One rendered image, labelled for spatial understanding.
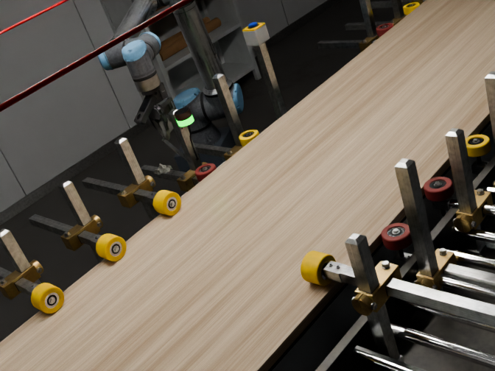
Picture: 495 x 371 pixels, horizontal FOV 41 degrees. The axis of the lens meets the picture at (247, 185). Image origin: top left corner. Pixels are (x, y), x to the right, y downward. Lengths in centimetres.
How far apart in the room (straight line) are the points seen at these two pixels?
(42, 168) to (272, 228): 338
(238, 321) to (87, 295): 55
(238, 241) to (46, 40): 340
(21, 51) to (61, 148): 76
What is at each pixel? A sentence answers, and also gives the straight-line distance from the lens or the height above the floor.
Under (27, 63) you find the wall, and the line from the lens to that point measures 507.
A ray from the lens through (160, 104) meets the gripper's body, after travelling 249.
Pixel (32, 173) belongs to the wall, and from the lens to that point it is 515.
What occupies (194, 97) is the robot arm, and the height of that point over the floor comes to 86.
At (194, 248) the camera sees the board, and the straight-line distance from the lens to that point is 203.
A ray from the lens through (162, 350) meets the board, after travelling 172.
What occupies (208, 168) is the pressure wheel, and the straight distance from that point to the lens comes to 245.
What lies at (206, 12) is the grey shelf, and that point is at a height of 61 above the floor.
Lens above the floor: 196
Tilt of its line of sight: 28 degrees down
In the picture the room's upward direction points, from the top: 20 degrees counter-clockwise
